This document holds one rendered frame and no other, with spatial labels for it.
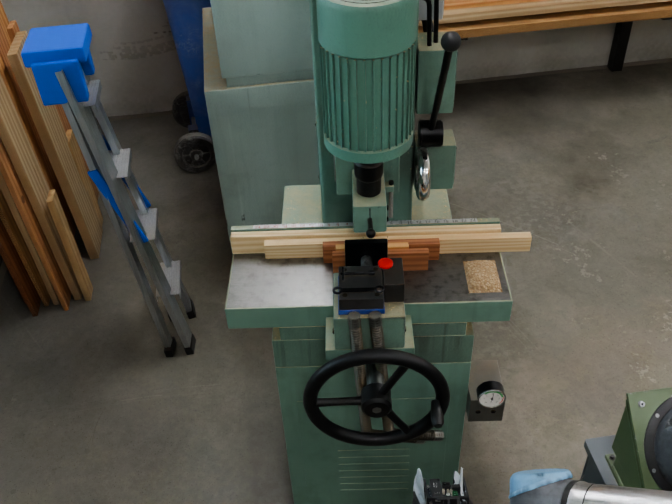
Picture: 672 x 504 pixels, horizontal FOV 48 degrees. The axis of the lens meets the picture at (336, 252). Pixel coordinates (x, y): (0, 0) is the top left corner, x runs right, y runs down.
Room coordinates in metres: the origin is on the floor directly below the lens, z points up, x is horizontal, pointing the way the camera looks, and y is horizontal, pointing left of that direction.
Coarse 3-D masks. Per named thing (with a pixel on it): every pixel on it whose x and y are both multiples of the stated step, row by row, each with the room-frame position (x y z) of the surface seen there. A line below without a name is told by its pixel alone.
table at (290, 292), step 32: (256, 256) 1.29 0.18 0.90; (448, 256) 1.25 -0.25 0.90; (480, 256) 1.25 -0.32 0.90; (256, 288) 1.18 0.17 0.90; (288, 288) 1.18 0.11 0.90; (320, 288) 1.17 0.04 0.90; (416, 288) 1.16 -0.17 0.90; (448, 288) 1.15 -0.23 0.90; (256, 320) 1.12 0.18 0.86; (288, 320) 1.12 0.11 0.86; (320, 320) 1.12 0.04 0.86; (416, 320) 1.11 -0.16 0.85; (448, 320) 1.11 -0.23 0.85; (480, 320) 1.11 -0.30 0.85
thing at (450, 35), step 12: (444, 36) 1.20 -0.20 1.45; (456, 36) 1.19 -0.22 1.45; (444, 48) 1.19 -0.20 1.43; (456, 48) 1.19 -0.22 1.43; (444, 60) 1.23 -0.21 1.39; (444, 72) 1.25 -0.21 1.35; (444, 84) 1.28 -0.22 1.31; (420, 120) 1.42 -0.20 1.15; (432, 120) 1.36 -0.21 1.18; (420, 132) 1.39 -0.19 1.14; (432, 132) 1.39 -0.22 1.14; (420, 144) 1.39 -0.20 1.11; (432, 144) 1.39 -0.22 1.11
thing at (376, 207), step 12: (384, 180) 1.32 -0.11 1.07; (384, 192) 1.27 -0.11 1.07; (360, 204) 1.24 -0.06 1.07; (372, 204) 1.23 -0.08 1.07; (384, 204) 1.23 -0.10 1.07; (360, 216) 1.23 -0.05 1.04; (372, 216) 1.23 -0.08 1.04; (384, 216) 1.23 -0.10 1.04; (360, 228) 1.23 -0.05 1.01; (384, 228) 1.23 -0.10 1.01
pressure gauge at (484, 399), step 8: (480, 384) 1.07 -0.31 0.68; (488, 384) 1.06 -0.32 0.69; (496, 384) 1.06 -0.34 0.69; (480, 392) 1.05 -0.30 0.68; (488, 392) 1.04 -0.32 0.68; (496, 392) 1.04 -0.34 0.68; (504, 392) 1.05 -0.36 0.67; (480, 400) 1.04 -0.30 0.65; (488, 400) 1.04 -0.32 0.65; (496, 400) 1.04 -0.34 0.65; (504, 400) 1.04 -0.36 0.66
